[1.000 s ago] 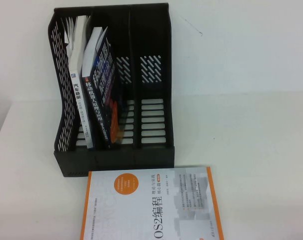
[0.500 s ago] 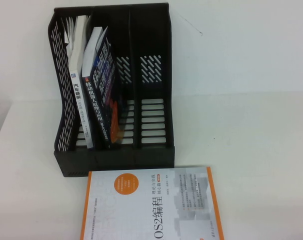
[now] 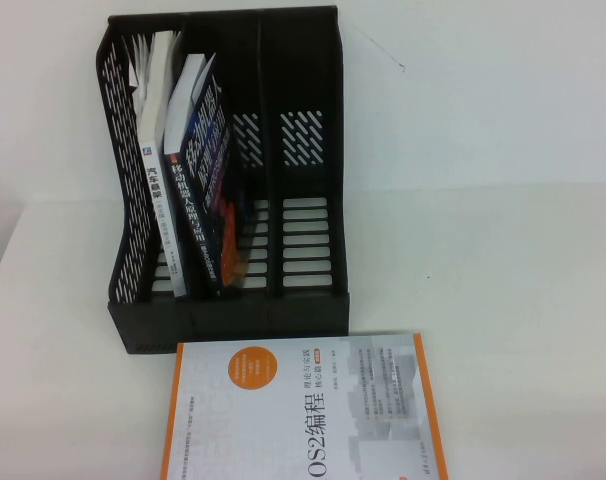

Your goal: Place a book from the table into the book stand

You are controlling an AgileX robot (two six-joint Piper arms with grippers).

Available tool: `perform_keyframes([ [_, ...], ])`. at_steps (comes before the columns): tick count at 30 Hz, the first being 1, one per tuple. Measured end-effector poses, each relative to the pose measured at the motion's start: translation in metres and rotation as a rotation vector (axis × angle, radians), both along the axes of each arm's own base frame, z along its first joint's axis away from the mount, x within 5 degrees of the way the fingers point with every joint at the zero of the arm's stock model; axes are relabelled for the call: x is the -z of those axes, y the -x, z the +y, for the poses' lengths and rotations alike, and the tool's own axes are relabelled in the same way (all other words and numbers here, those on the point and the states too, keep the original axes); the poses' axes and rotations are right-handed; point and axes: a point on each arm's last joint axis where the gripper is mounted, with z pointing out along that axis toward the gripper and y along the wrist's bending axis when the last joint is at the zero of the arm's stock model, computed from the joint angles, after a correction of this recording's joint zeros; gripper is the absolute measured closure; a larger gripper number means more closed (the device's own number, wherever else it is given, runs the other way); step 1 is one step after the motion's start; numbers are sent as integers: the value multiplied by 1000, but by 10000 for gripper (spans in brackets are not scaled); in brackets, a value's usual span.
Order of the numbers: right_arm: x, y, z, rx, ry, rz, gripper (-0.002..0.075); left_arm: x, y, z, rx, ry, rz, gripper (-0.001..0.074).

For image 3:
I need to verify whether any orange edged ROS2 book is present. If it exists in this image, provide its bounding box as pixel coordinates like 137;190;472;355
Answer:
163;331;453;480

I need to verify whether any black plastic book stand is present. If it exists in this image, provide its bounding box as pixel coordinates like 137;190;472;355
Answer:
95;4;353;355

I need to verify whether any white spine paperback book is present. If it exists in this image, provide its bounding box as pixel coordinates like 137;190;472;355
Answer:
121;30;190;299

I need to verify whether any dark blue robot book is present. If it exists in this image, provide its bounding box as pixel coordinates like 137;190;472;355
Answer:
163;51;248;300

